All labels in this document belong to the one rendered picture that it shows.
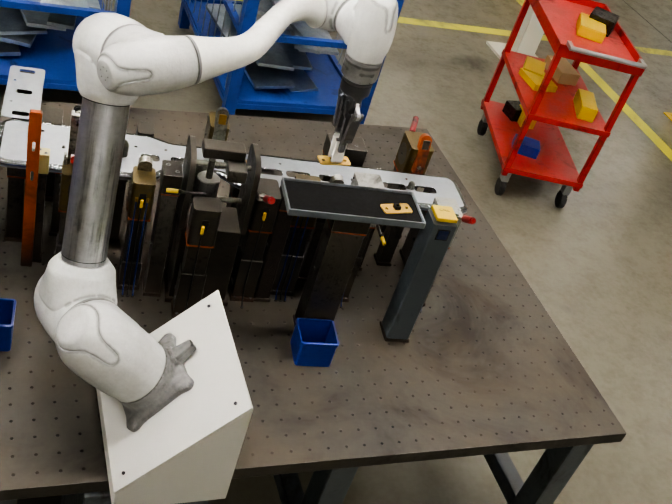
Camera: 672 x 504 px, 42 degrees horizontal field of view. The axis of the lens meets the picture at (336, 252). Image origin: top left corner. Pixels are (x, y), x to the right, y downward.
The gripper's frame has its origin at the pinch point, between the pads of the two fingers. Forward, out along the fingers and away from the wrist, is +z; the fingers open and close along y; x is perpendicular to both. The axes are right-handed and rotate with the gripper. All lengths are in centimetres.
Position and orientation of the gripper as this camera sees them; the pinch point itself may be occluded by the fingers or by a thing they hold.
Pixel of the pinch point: (337, 147)
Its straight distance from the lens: 223.7
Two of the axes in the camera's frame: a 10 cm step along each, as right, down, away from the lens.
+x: 9.3, -0.1, 3.8
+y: 2.9, 6.5, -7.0
